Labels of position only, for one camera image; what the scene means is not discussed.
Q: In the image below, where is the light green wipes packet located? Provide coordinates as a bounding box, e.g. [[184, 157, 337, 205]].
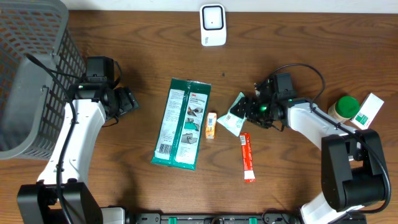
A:
[[217, 92, 246, 137]]

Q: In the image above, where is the orange Kleenex tissue pack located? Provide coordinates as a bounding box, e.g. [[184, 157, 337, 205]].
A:
[[205, 112, 217, 139]]

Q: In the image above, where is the red white sachet stick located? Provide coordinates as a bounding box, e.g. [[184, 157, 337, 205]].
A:
[[239, 133, 256, 183]]

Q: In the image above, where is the green white 3M package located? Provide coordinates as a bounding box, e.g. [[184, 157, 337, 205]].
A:
[[151, 78, 211, 170]]

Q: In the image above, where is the green lid white jar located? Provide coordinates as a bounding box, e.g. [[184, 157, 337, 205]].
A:
[[328, 96, 360, 123]]

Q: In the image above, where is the white toothpaste box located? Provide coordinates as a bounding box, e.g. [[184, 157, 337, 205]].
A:
[[350, 93, 384, 129]]

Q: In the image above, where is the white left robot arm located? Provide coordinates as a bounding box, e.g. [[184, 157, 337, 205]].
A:
[[17, 56, 139, 223]]

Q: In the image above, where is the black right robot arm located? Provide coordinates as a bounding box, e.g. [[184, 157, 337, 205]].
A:
[[230, 73, 392, 223]]

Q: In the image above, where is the white barcode scanner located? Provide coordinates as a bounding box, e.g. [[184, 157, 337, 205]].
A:
[[199, 4, 227, 47]]

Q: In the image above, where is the grey plastic mesh basket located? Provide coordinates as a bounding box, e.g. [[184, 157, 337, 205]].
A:
[[1, 0, 86, 160]]

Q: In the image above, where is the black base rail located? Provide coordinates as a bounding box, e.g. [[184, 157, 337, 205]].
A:
[[131, 212, 304, 224]]

